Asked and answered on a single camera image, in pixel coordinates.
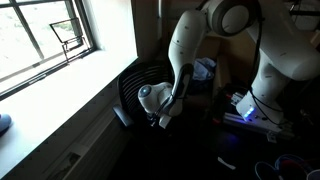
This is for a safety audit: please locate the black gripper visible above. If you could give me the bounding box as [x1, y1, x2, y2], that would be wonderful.
[146, 111, 163, 128]

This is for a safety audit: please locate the black chair armrest pad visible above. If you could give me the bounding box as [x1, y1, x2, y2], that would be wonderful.
[112, 104, 135, 130]

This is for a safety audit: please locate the black slatted office chair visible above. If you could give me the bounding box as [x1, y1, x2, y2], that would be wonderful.
[112, 61, 178, 134]

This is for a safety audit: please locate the light blue crumpled cloth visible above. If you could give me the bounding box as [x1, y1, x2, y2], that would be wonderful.
[192, 56, 218, 83]

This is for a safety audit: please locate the white paper scrap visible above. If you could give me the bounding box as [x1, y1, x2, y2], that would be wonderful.
[217, 156, 237, 171]

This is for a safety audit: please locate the tan leather armchair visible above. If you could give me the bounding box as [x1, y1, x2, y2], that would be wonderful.
[186, 33, 258, 111]

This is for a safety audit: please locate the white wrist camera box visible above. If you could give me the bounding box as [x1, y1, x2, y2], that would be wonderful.
[159, 114, 172, 130]

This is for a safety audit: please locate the white wall radiator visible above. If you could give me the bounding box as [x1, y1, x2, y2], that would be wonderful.
[44, 109, 133, 180]

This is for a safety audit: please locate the black clamp orange handle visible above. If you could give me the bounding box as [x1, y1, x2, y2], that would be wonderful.
[218, 84, 236, 109]

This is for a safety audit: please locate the black wire frame stand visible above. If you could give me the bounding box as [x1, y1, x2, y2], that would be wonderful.
[49, 17, 92, 64]

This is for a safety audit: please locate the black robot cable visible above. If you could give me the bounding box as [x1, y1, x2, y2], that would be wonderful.
[249, 0, 268, 118]

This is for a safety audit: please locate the blue and red cable coil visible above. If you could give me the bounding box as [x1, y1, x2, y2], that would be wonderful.
[254, 153, 320, 180]

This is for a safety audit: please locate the black window frame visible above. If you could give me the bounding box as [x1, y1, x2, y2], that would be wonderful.
[0, 0, 98, 102]

